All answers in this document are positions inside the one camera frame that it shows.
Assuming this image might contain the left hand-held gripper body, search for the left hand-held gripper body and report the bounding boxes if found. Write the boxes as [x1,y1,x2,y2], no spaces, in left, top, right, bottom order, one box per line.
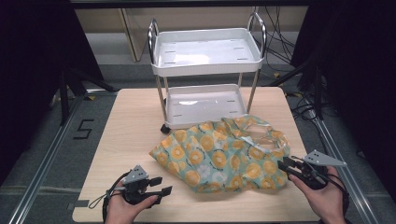
[120,164,162,206]

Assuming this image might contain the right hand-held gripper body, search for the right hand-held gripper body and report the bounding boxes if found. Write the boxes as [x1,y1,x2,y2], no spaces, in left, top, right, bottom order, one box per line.
[293,149,348,191]

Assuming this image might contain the lemon print fabric bag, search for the lemon print fabric bag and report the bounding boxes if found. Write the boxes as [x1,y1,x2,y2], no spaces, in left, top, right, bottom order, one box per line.
[148,115,292,194]

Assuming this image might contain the white two-tier cart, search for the white two-tier cart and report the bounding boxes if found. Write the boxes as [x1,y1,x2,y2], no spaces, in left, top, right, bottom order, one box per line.
[147,12,268,134]

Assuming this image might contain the person's left hand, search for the person's left hand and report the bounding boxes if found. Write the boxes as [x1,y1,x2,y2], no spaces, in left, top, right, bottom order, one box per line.
[105,189,160,224]

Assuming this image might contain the person's right hand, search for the person's right hand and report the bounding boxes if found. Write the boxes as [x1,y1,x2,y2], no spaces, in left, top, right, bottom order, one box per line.
[287,166,347,224]

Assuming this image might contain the black metal stand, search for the black metal stand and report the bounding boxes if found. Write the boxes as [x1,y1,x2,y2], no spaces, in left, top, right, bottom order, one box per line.
[266,58,325,121]
[58,66,119,126]

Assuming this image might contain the black curtain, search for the black curtain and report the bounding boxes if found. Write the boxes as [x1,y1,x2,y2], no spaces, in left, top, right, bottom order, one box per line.
[0,0,105,185]
[290,0,396,203]

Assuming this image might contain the beige wooden cabinet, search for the beige wooden cabinet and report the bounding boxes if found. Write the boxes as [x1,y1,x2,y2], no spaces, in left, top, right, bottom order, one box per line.
[74,7,308,63]

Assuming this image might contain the aluminium floor rail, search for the aluminium floor rail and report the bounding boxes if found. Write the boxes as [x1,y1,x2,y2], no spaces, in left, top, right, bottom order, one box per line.
[8,92,82,224]
[306,102,380,224]

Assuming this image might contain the left hand-held gripper cable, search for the left hand-held gripper cable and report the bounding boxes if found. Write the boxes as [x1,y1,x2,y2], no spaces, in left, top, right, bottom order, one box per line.
[88,171,133,224]

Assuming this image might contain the hand-held gripper cable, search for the hand-held gripper cable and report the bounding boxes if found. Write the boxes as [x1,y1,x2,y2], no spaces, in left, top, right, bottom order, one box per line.
[88,171,133,224]
[323,173,351,220]

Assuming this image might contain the right hand-held gripper cable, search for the right hand-held gripper cable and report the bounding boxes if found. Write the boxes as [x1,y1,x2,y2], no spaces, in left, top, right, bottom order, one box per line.
[323,173,351,220]

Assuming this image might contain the bundle of black floor cables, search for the bundle of black floor cables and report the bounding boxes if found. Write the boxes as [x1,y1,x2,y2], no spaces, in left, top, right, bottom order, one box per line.
[252,6,297,73]

